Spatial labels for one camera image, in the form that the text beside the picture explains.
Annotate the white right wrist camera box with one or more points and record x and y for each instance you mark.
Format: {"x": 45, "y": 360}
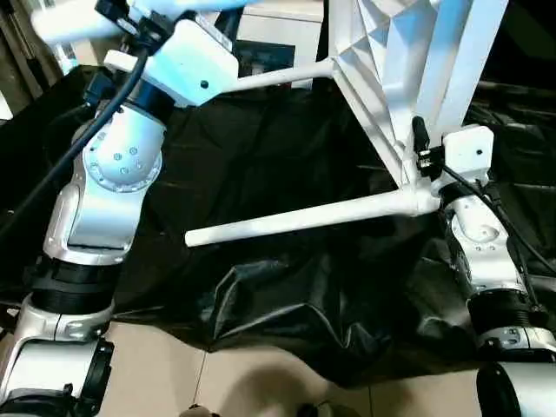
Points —
{"x": 469, "y": 155}

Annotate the white plastic table top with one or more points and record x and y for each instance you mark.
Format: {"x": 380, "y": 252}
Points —
{"x": 408, "y": 69}

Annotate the white glass-door cabinet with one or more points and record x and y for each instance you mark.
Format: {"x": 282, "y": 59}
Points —
{"x": 278, "y": 26}

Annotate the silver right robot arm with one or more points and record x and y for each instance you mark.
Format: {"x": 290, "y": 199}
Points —
{"x": 486, "y": 252}

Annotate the grey curtain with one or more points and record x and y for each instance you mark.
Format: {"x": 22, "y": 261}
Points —
{"x": 26, "y": 48}

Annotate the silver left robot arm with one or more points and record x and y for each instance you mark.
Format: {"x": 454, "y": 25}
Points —
{"x": 104, "y": 191}

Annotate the large black screen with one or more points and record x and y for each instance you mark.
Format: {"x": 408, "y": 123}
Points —
{"x": 530, "y": 39}

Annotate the black plastic mat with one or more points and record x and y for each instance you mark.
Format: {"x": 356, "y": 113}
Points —
{"x": 287, "y": 295}

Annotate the silver metal bar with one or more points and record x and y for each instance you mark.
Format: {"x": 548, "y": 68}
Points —
{"x": 521, "y": 87}

